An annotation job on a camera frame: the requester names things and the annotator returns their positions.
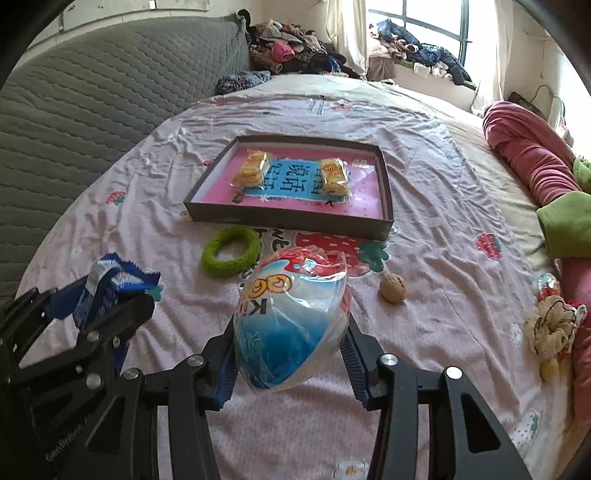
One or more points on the dark bag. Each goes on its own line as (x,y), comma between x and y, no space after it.
(524,102)

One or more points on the large yellow cake packet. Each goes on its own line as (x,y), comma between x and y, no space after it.
(334,177)

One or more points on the green blanket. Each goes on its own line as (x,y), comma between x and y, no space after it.
(568,221)

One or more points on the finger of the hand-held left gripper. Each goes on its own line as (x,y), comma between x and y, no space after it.
(23,318)
(120,323)

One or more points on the dark framed window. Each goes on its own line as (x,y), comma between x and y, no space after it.
(429,18)

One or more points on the pile of mixed clothes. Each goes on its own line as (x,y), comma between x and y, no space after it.
(295,46)

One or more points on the small yellow cake packet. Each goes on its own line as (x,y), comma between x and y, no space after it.
(251,168)

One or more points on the flower wall painting panels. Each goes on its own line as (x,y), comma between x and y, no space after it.
(138,5)

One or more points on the grey quilted headboard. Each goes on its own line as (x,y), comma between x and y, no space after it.
(92,101)

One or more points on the white appliance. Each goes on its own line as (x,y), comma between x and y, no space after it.
(556,110)

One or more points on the cream curtain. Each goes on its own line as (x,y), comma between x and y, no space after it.
(346,32)
(487,46)

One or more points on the cream scrunchie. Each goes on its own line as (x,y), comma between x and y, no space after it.
(551,327)

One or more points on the blue snack packet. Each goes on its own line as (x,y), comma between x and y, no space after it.
(99,281)

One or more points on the dark blue knitted cloth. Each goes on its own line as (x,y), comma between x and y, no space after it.
(242,82)

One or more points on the shallow dark cardboard box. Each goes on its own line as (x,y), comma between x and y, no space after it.
(286,224)

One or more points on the white blue ball snack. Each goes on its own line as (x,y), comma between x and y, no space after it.
(291,323)

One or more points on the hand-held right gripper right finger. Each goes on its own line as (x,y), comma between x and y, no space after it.
(355,369)

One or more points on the pink quilt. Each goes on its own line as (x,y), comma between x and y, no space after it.
(526,147)

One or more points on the pile of dark blue clothes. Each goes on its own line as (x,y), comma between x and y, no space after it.
(429,55)

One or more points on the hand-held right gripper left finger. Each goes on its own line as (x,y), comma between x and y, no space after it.
(226,387)

